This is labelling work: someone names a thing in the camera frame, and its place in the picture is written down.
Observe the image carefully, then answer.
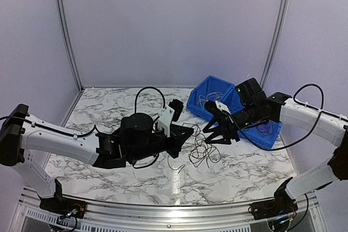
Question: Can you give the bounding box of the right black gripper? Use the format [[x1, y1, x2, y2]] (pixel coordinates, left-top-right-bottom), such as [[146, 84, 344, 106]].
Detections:
[[203, 103, 260, 145]]

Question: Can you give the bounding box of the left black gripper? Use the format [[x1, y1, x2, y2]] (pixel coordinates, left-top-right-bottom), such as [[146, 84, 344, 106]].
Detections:
[[129, 126, 194, 163]]

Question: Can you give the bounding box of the red blue cable bundle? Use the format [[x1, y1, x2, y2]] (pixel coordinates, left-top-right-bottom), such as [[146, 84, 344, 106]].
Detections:
[[166, 124, 222, 173]]

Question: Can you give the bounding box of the white thin cable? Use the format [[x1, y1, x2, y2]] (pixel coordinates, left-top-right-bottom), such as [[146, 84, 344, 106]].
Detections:
[[196, 90, 225, 108]]

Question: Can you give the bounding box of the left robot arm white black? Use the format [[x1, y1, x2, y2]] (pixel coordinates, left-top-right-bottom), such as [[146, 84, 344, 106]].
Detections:
[[1, 104, 194, 213]]

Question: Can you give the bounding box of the blue three-compartment plastic bin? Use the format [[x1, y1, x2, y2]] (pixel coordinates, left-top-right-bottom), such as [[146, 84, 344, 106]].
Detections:
[[187, 76, 282, 149]]

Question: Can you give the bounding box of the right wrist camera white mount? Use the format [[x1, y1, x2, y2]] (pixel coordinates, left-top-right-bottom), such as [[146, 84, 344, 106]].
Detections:
[[215, 101, 231, 115]]

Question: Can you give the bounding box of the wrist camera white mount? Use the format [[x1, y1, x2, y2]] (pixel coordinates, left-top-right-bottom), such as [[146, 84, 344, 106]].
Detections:
[[155, 99, 184, 137], [215, 101, 231, 115]]

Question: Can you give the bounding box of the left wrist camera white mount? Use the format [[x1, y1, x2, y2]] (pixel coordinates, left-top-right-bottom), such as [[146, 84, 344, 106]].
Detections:
[[155, 99, 184, 137]]

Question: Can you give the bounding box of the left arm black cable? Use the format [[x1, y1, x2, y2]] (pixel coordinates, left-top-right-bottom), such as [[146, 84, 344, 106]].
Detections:
[[135, 86, 166, 116]]

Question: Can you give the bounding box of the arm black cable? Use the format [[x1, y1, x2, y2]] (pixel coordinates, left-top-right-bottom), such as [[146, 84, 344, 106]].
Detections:
[[228, 83, 326, 151], [135, 86, 166, 116]]

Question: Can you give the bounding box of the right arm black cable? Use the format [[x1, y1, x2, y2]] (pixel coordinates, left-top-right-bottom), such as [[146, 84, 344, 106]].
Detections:
[[228, 83, 326, 151]]

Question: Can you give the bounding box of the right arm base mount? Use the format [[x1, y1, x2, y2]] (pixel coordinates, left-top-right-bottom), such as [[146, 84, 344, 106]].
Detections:
[[248, 199, 298, 220]]

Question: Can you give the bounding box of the right aluminium corner post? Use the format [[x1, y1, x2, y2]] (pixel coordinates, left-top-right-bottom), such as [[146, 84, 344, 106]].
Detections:
[[260, 0, 289, 89]]

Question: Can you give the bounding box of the aluminium corner post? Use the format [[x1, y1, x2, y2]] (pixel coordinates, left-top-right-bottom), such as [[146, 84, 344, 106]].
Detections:
[[260, 0, 289, 89], [52, 0, 84, 91]]

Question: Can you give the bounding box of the left aluminium corner post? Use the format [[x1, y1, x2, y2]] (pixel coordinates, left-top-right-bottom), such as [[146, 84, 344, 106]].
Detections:
[[52, 0, 84, 91]]

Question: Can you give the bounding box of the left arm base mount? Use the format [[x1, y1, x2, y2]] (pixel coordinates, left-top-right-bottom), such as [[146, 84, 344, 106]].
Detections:
[[40, 197, 86, 218]]

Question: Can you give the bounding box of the aluminium front rail frame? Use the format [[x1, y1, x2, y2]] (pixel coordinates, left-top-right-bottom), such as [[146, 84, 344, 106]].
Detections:
[[9, 187, 327, 231]]

